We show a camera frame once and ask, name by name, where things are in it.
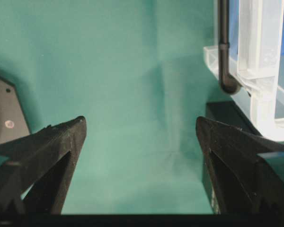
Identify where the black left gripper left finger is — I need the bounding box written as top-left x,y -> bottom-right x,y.
0,116 -> 87,226

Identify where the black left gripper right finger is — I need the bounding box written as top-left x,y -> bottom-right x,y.
196,117 -> 284,227

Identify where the black box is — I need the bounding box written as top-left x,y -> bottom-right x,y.
205,101 -> 261,136

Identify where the clear plastic storage case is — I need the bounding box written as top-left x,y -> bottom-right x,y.
203,0 -> 284,142

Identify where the green table cloth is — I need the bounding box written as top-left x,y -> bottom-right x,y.
0,0 -> 229,214

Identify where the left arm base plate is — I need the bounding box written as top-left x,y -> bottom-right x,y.
0,77 -> 31,144

